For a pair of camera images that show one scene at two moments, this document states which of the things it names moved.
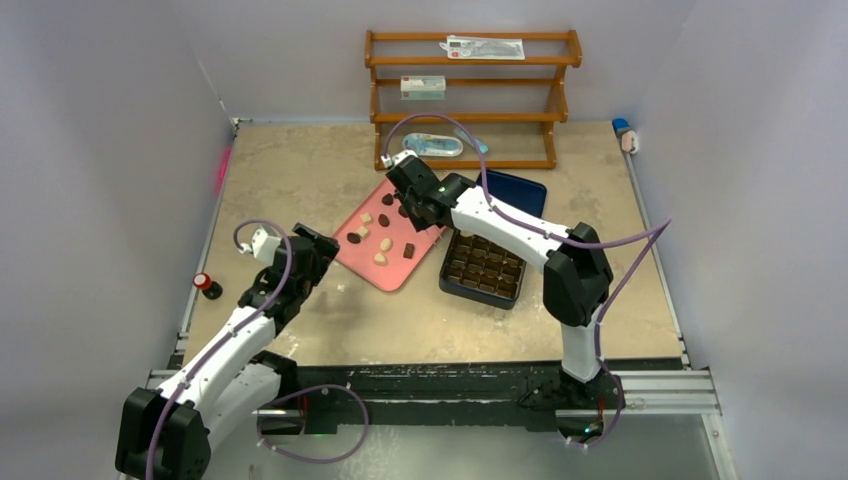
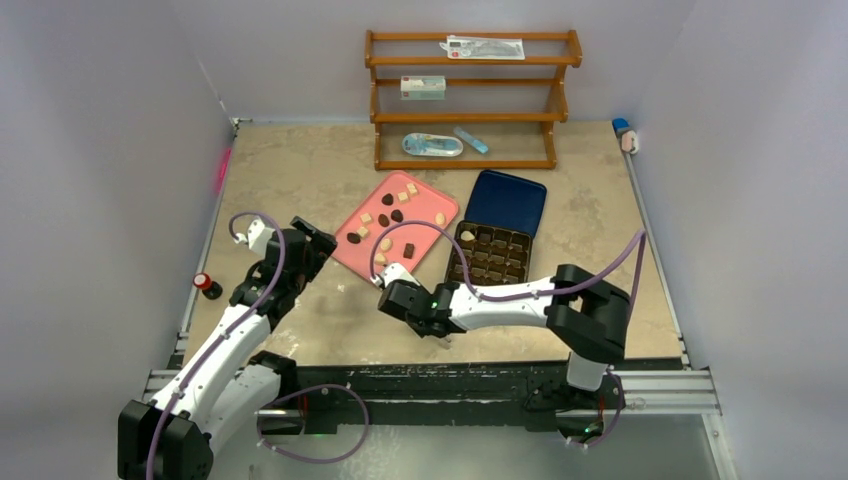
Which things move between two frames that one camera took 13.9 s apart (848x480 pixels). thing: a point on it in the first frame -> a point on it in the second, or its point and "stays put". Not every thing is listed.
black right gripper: [411, 204] -> [394, 299]
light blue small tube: [465, 136] stays put
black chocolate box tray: [480, 271] stays put
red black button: [210, 289] stays put
